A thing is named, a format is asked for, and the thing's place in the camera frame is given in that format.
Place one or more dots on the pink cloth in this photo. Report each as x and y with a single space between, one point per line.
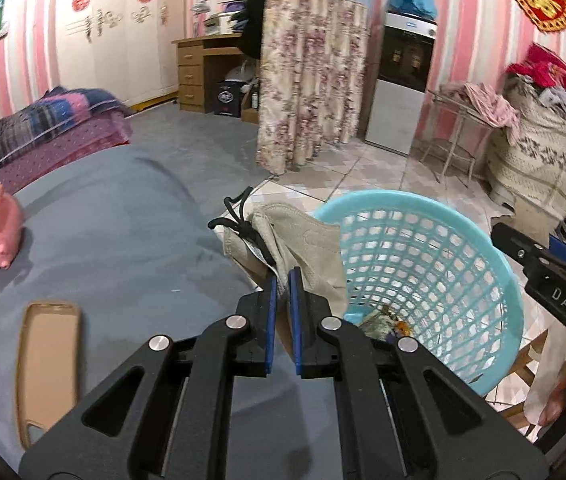
483 102

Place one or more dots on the white helmet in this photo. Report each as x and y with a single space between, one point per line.
240 74

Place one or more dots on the brown phone case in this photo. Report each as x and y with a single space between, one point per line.
48 360

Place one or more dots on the pink piggy bank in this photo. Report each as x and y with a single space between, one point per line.
0 230

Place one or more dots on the light blue plastic basket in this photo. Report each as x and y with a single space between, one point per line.
505 285

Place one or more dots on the black box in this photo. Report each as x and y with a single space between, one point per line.
228 97

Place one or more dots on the metal rack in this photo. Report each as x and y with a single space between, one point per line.
455 145

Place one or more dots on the wooden stool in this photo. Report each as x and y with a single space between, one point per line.
528 365

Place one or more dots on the white box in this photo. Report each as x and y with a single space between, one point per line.
220 24

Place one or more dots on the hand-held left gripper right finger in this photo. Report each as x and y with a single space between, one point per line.
296 332

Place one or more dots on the bed with purple dotted cover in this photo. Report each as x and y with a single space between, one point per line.
63 155

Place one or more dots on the grey-beige face mask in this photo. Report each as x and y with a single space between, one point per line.
303 240

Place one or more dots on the floral partition curtain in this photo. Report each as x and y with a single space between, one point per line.
308 85

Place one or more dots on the pile of colourful clothes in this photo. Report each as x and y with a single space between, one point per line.
548 72

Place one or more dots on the blue cloth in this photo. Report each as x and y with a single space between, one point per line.
413 2

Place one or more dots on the beige patterned laundry sack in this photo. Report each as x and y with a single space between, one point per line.
538 160

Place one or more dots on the black hanging coat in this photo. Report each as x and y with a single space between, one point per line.
255 10

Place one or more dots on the desk lamp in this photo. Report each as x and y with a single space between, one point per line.
200 10

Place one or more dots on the wooden desk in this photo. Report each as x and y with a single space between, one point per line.
193 75

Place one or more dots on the white wardrobe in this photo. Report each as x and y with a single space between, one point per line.
113 50

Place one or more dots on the striped purple blue blanket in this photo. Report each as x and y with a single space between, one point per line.
38 125

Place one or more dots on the water dispenser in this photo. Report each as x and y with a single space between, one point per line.
398 110

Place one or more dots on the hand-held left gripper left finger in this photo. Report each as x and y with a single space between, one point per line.
271 332

